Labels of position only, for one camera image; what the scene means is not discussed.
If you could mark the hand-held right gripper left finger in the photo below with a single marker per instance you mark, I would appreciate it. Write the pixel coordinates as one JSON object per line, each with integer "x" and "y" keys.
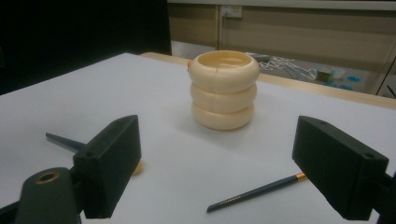
{"x": 107, "y": 165}

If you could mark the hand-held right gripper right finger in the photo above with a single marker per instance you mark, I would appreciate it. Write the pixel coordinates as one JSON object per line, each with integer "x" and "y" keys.
{"x": 339, "y": 168}

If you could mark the wooden spoon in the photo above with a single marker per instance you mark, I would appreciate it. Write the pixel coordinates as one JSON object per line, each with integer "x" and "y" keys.
{"x": 62, "y": 141}

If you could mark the dark pencil with gold band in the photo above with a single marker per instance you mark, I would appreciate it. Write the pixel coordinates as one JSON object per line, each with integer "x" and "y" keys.
{"x": 249, "y": 194}

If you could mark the cream ribbed pen holder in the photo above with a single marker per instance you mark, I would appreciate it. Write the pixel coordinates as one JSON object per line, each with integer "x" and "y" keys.
{"x": 224, "y": 90}

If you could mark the white table sheet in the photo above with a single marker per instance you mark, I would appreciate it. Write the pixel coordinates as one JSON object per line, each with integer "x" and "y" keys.
{"x": 174, "y": 174}

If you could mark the blue disc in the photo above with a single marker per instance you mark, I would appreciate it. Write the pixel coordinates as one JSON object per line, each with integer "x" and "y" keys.
{"x": 353, "y": 79}
{"x": 330, "y": 84}

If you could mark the wooden table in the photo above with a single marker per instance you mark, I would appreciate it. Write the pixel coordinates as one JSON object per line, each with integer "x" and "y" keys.
{"x": 311, "y": 87}

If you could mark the small pale box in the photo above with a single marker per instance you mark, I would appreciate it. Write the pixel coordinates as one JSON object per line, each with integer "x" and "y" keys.
{"x": 325, "y": 74}

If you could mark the black curtain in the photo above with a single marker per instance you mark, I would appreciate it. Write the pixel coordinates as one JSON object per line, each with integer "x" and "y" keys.
{"x": 84, "y": 40}

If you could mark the grey flat object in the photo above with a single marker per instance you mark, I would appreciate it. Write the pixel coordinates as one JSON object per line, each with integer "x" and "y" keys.
{"x": 261, "y": 57}

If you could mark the beige wooden shelf unit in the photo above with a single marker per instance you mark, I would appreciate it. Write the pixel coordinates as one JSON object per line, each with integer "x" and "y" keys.
{"x": 295, "y": 34}

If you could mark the white wall socket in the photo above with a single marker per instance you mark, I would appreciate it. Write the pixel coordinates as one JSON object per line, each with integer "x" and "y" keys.
{"x": 231, "y": 11}

